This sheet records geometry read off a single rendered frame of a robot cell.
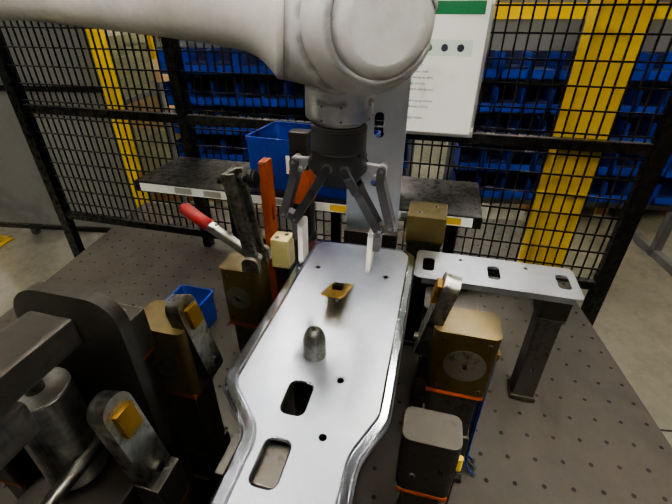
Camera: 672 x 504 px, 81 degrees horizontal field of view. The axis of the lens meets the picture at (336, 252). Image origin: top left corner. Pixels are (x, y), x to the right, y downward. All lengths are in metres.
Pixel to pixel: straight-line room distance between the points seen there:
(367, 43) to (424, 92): 0.78
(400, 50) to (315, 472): 0.41
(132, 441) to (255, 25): 0.40
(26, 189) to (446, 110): 2.78
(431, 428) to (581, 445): 0.49
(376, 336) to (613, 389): 0.65
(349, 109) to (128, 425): 0.41
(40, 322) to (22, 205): 2.95
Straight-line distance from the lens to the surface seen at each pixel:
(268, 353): 0.59
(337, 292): 0.65
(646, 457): 1.02
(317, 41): 0.30
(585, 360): 1.15
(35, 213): 3.34
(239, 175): 0.62
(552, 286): 0.80
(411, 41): 0.30
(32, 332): 0.42
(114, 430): 0.46
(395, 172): 0.83
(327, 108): 0.50
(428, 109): 1.08
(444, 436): 0.53
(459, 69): 1.06
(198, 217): 0.68
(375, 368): 0.57
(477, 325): 0.59
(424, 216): 0.83
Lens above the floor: 1.42
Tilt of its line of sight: 31 degrees down
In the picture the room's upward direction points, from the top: straight up
